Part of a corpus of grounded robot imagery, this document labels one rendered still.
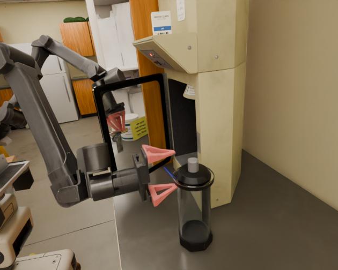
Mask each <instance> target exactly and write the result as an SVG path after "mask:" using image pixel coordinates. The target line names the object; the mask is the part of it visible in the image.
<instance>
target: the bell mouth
mask: <svg viewBox="0 0 338 270"><path fill-rule="evenodd" d="M183 96H184V97H185V98H188V99H193V100H195V91H194V87H193V86H191V85H188V84H187V86H186V89H185V92H184V94H183Z"/></svg>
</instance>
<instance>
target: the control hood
mask: <svg viewBox="0 0 338 270"><path fill-rule="evenodd" d="M132 44H133V46H134V47H135V48H136V49H138V50H139V51H140V50H154V51H155V52H156V53H157V54H158V55H159V56H160V57H161V58H162V59H163V60H165V61H166V62H167V63H168V64H169V65H170V66H171V67H172V68H174V69H169V68H165V67H160V66H158V67H159V68H164V69H169V70H174V71H179V72H183V73H188V74H195V73H197V72H198V65H197V35H196V33H195V32H189V33H175V34H163V35H152V36H149V37H146V38H143V39H140V40H136V41H133V42H132ZM140 52H141V51H140ZM141 53H142V52H141ZM142 54H143V53H142ZM143 55H144V54H143ZM144 56H145V55H144ZM146 57H147V56H146ZM147 58H148V57H147ZM148 59H149V58H148ZM149 60H150V59H149ZM150 61H151V62H153V61H152V60H150ZM153 63H154V62H153ZM154 64H155V63H154ZM155 65H156V64H155ZM156 66H157V65H156Z"/></svg>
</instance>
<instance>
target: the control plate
mask: <svg viewBox="0 0 338 270"><path fill-rule="evenodd" d="M140 51H141V52H142V53H143V54H144V55H145V56H147V57H148V58H149V59H150V60H152V61H154V62H155V61H158V62H161V63H162V62H163V64H162V65H160V64H159V63H158V64H156V63H155V64H156V65H157V66H160V67H164V68H169V69H174V68H172V67H171V66H170V65H169V64H168V63H167V62H166V61H165V60H163V59H162V58H161V57H160V56H159V55H158V54H157V53H156V52H155V51H154V50H140ZM150 54H151V55H152V56H151V55H150ZM153 54H154V55H156V56H154V55H153ZM164 63H166V65H164Z"/></svg>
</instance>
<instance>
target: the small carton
mask: <svg viewBox="0 0 338 270"><path fill-rule="evenodd" d="M151 21H152V31H153V35H163V34H172V26H171V12H170V11H159V12H152V13H151Z"/></svg>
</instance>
